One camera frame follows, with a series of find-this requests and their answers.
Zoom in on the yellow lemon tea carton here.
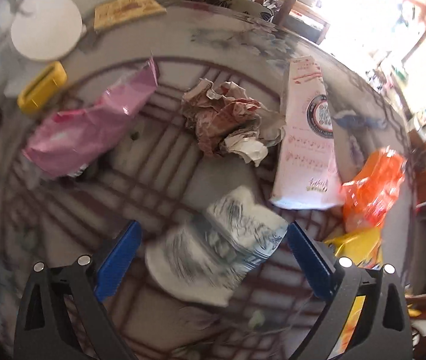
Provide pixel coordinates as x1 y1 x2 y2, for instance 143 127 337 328
324 227 383 357

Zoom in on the orange snack bag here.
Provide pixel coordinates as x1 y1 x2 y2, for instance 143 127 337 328
341 146 407 233

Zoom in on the pink white paper bag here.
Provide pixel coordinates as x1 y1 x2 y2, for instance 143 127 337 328
270 56 344 210

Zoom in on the crushed paper cup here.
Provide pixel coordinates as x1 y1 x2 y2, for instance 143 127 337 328
145 186 288 307

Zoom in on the pink plastic wrapper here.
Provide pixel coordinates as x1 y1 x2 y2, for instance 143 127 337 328
22 58 158 180

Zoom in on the red white paper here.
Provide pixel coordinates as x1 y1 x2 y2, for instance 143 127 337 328
181 78 285 166

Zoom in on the yellow tape holder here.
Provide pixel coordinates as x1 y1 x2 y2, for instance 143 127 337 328
17 61 68 116

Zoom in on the white desk lamp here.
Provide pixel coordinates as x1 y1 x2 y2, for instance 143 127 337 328
0 0 86 98

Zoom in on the yellow patterned book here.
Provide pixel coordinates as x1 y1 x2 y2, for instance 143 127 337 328
93 0 167 32

